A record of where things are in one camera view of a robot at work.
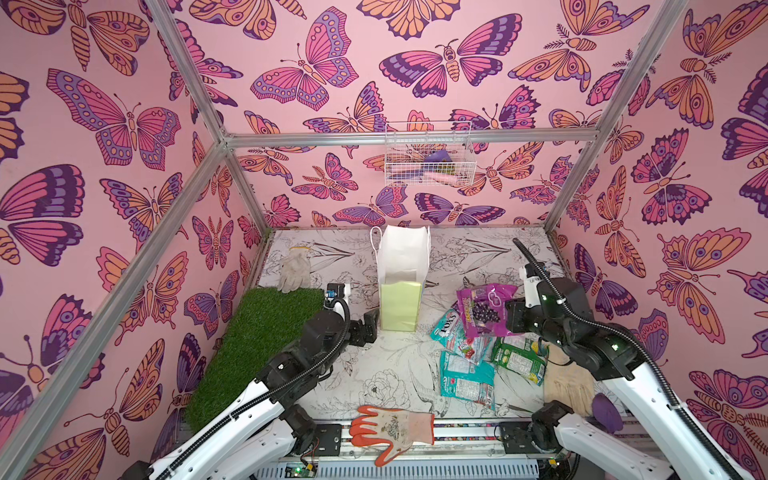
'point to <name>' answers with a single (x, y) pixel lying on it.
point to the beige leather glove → (566, 383)
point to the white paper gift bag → (403, 260)
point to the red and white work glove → (394, 429)
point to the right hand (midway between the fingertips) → (507, 300)
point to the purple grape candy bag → (483, 309)
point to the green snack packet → (525, 354)
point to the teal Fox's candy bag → (452, 332)
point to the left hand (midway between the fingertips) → (366, 308)
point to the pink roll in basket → (447, 178)
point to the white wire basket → (429, 153)
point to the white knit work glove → (295, 270)
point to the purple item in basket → (438, 155)
